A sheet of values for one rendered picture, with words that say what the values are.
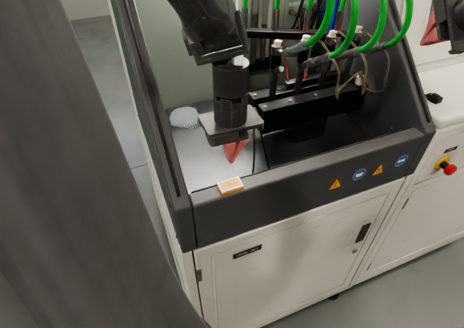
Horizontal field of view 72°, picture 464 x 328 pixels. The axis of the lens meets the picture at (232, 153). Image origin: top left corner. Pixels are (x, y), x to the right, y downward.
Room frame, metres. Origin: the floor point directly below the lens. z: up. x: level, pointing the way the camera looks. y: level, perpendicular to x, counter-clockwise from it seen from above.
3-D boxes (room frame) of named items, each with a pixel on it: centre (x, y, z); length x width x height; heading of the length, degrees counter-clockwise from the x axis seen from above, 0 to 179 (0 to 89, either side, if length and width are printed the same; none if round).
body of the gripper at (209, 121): (0.45, 0.00, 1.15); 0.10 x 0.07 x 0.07; 111
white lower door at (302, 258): (0.52, -0.20, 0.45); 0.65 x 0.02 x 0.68; 112
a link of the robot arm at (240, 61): (0.46, 0.00, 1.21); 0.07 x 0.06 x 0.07; 177
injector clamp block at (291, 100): (0.81, -0.22, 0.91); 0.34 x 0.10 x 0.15; 112
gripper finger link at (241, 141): (0.45, 0.01, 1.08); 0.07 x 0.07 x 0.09; 21
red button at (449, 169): (0.67, -0.63, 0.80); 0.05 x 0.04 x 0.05; 112
